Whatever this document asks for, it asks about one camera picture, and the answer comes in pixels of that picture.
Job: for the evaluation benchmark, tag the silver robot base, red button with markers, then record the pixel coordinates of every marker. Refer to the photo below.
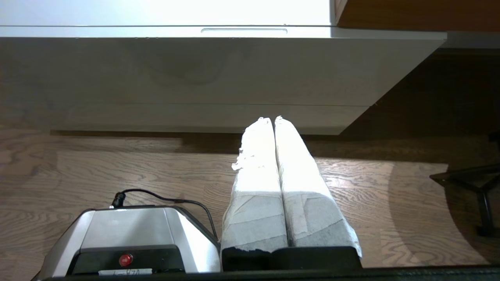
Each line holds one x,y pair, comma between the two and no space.
129,228

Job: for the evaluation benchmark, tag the brown wooden side cabinet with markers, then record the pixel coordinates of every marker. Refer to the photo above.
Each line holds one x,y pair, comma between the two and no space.
410,13

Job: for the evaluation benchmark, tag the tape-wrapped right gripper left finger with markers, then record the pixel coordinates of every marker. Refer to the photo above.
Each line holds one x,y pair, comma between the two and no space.
256,210

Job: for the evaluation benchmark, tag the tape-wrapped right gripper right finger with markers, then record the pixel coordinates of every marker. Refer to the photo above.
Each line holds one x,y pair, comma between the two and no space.
312,210

